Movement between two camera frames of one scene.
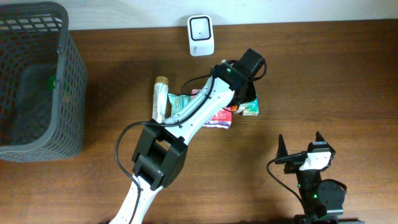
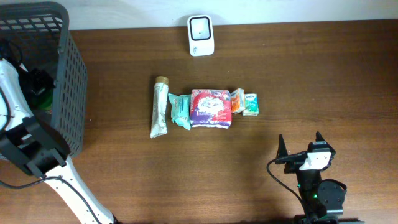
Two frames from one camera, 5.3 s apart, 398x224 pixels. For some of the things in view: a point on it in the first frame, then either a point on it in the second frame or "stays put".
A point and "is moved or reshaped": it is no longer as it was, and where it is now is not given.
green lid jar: [50, 85] is moved or reshaped
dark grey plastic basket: [43, 84] stays put
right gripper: [292, 168] stays put
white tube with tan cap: [160, 102] stays put
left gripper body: [251, 98] → [37, 79]
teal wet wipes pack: [178, 101] stays put
